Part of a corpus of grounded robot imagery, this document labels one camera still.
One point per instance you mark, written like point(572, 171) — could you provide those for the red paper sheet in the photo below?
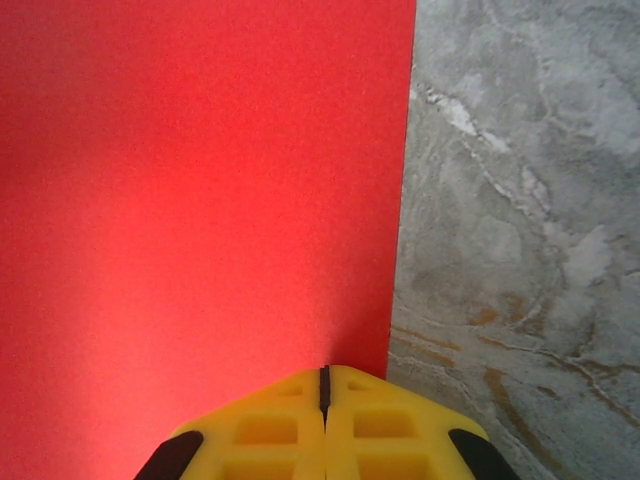
point(200, 200)

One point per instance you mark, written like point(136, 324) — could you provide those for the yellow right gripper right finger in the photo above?
point(390, 430)

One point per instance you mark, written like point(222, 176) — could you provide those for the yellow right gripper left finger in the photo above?
point(260, 430)

